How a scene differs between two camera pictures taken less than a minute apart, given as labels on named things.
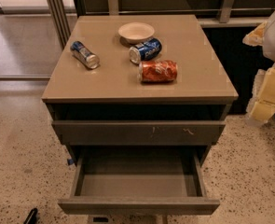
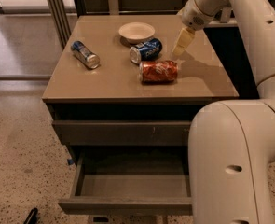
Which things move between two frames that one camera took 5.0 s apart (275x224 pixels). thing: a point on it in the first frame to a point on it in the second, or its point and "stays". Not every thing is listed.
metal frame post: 59,13 stays
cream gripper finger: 271,94 to 194,19
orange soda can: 153,71 stays
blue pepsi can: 145,50 stays
